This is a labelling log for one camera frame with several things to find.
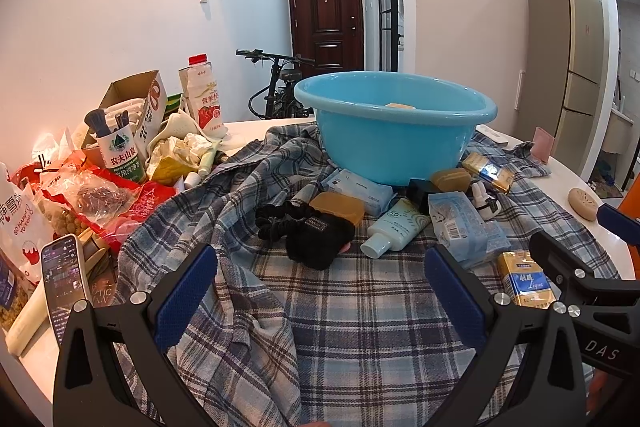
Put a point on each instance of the beige refrigerator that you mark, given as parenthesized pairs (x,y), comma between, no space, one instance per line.
(560,91)

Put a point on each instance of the blue plaid shirt cloth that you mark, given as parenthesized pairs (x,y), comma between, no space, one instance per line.
(274,343)

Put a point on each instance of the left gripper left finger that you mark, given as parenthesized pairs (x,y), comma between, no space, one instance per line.
(90,388)

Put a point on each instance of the strawberry milk bottle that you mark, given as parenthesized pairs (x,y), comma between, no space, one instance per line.
(200,93)

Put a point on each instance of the smartphone with lit screen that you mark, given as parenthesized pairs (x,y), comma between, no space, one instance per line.
(64,279)

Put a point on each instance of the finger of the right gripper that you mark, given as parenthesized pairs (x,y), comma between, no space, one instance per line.
(620,225)
(558,263)

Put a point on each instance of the light blue tissue pack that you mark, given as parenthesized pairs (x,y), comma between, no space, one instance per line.
(459,227)

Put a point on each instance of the crumpled tissue paper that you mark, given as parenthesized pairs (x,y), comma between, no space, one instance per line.
(173,158)

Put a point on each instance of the white remote control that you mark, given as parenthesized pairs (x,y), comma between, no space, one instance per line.
(495,136)

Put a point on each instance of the round beige soap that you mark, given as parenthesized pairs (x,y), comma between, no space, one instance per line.
(583,204)

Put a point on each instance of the white wet wipes pack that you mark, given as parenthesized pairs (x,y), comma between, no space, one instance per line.
(375,197)

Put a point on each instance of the pink cup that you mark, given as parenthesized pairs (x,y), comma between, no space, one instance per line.
(543,143)

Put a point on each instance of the amber soap bar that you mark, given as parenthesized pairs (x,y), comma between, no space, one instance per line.
(452,180)
(339,205)

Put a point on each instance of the light blue lotion tube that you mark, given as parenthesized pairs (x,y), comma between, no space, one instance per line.
(395,229)

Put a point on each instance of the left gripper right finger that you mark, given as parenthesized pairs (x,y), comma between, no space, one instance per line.
(549,388)

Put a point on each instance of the cardboard pretzel snack box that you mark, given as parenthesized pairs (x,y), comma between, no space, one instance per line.
(128,94)

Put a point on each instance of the green label water bottle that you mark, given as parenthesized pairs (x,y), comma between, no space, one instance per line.
(117,148)

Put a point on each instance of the gold blue cigarette pack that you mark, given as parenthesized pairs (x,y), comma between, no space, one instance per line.
(524,281)

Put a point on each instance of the white earphone clip item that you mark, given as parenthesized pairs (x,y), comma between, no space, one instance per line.
(487,206)

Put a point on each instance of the dark red entrance door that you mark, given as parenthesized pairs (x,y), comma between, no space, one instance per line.
(329,33)

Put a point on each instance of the black folding bicycle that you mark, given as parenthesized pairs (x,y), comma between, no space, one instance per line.
(279,96)

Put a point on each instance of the white red snack bag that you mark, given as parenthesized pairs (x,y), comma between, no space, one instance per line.
(24,229)

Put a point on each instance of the blue plastic basin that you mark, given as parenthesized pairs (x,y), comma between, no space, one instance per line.
(390,127)

